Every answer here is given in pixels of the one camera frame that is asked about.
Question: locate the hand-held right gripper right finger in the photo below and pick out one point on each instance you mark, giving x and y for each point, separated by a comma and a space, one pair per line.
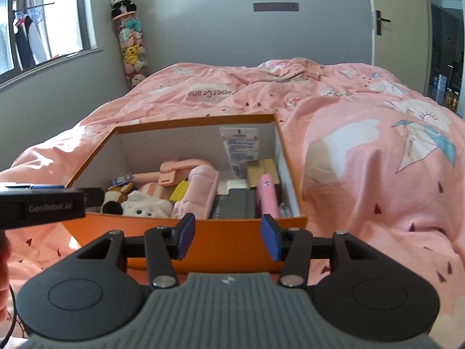
272, 238

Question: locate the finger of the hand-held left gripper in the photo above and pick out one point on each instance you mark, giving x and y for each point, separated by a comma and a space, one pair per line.
47, 187
93, 196

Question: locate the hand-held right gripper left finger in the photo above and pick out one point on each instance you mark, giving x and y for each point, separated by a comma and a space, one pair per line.
186, 234

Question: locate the orange cardboard box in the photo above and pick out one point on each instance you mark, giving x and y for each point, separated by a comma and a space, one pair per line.
225, 240

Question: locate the dark case with pink rim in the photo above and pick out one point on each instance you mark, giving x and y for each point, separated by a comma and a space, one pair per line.
217, 207

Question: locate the pink rectangular case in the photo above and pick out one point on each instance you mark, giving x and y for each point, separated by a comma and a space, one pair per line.
267, 196

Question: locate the yellow plastic gadget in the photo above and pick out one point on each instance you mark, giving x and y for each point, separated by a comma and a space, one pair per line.
178, 191

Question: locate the black textured case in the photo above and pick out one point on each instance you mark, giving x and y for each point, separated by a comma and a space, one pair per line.
241, 203

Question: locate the pink fabric pouch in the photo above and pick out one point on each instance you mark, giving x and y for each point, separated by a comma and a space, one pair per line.
198, 189

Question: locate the pink phone holder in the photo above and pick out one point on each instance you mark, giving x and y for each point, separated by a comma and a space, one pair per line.
174, 172

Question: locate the small white box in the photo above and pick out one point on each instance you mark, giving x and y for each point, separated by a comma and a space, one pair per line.
237, 184

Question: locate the gold gift box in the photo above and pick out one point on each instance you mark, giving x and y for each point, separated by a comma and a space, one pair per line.
263, 172

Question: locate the white lotion tube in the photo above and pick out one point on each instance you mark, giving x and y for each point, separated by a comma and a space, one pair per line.
239, 149

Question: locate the person's left hand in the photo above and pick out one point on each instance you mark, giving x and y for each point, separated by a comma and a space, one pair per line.
3, 265

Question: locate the calico plush toy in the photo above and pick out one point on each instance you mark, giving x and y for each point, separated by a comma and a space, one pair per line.
116, 196

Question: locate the white pink-striped plush toy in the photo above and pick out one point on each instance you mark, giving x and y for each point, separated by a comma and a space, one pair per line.
147, 205

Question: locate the pink printed blanket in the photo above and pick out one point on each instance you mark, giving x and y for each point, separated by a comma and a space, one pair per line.
363, 189

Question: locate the hanging clothes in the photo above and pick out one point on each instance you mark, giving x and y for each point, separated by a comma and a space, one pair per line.
31, 40

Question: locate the clear tube of plush toys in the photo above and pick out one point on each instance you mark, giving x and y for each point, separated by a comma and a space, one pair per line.
132, 51

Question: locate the window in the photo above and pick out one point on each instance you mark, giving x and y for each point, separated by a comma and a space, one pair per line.
54, 18

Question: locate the panda plush toy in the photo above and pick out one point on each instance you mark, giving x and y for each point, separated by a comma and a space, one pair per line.
122, 3

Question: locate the hallway shelf with bottles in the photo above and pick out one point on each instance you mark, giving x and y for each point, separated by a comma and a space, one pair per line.
445, 87

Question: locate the beige door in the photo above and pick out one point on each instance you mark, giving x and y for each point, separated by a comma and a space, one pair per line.
399, 25

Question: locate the grey wall hook rack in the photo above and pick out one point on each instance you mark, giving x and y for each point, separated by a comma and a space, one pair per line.
276, 7

